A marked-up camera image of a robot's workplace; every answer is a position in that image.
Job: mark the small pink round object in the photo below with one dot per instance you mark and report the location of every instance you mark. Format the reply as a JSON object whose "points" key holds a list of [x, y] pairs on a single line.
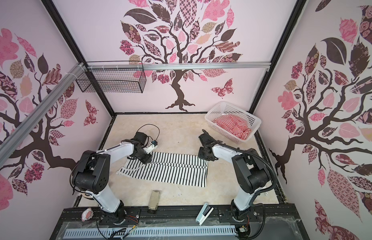
{"points": [[87, 215]]}

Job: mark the black white striped tank top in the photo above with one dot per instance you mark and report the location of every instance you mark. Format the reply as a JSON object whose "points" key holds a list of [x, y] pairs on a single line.
{"points": [[179, 169]]}

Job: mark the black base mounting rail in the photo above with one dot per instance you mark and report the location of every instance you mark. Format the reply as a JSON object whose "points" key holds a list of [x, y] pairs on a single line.
{"points": [[135, 215]]}

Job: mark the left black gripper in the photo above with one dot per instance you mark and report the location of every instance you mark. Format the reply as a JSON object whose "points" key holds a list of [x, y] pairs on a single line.
{"points": [[148, 157]]}

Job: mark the black wire mesh basket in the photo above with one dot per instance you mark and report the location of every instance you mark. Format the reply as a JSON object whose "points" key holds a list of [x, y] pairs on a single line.
{"points": [[113, 77]]}

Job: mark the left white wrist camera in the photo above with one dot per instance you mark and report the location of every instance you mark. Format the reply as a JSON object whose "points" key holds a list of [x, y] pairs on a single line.
{"points": [[151, 147]]}

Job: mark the white slotted cable duct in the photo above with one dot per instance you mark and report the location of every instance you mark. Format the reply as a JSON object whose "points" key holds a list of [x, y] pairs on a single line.
{"points": [[149, 232]]}

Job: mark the silver aluminium rail left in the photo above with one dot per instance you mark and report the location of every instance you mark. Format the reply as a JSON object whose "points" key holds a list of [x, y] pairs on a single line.
{"points": [[26, 126]]}

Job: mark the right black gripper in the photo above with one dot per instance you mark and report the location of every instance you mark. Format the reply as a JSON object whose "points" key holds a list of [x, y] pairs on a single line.
{"points": [[200, 155]]}

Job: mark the white plastic laundry basket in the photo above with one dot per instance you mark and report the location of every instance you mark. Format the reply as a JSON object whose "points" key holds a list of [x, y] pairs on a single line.
{"points": [[225, 108]]}

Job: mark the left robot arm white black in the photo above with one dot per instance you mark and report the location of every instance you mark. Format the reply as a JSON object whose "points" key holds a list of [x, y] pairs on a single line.
{"points": [[92, 172]]}

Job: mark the silver aluminium rail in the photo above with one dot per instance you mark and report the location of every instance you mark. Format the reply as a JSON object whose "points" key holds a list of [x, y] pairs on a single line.
{"points": [[190, 66], [26, 126]]}

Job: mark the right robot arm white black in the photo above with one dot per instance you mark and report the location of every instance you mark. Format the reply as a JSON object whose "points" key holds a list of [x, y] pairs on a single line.
{"points": [[254, 174]]}

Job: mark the red white striped tank top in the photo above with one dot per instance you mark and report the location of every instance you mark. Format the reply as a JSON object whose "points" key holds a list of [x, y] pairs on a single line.
{"points": [[235, 125]]}

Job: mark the silver aluminium rail back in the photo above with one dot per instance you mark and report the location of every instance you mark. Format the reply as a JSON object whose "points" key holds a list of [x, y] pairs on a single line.
{"points": [[190, 66]]}

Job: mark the white green handheld device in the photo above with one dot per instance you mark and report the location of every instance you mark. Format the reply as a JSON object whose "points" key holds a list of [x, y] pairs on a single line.
{"points": [[204, 213]]}

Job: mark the small tan rectangular device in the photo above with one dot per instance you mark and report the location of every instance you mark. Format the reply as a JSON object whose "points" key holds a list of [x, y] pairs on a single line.
{"points": [[154, 201]]}

